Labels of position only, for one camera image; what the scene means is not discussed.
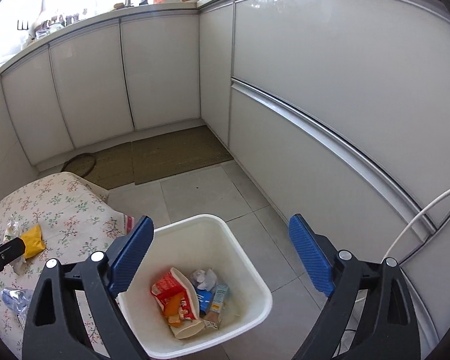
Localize brown floor mat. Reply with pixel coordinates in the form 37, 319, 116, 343
131, 125, 235, 185
62, 142, 136, 190

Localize white kitchen cabinets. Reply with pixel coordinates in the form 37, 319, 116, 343
0, 0, 450, 346

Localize white cable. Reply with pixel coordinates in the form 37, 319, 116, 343
382, 178, 450, 263

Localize white paper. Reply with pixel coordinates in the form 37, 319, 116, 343
189, 268, 218, 292

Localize white blue milk carton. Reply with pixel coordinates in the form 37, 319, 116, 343
203, 284, 230, 329

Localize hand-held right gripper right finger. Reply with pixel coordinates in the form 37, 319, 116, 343
288, 214, 422, 360

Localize white kitchen countertop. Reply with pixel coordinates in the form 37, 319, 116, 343
0, 0, 271, 74

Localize yellow packet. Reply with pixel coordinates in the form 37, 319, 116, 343
20, 224, 47, 259

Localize white paper cup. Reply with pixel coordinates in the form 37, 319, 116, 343
172, 319, 205, 340

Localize blue cardboard box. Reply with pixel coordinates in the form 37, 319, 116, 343
195, 288, 214, 316

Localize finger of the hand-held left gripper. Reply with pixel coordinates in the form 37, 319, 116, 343
0, 237, 28, 287

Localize dark ring hose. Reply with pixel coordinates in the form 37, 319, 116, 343
62, 152, 96, 177

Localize clear plastic bottle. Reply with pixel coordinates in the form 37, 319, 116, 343
1, 287, 34, 319

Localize orange snack packet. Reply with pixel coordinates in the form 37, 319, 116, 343
163, 293, 188, 327

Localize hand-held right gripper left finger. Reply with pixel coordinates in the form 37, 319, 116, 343
22, 215, 155, 360

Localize red instant noodle cup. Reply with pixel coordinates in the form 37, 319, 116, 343
151, 267, 200, 321

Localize white plastic bin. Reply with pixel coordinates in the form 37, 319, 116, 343
116, 214, 274, 347

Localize floral tablecloth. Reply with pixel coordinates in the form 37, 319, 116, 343
0, 172, 136, 349

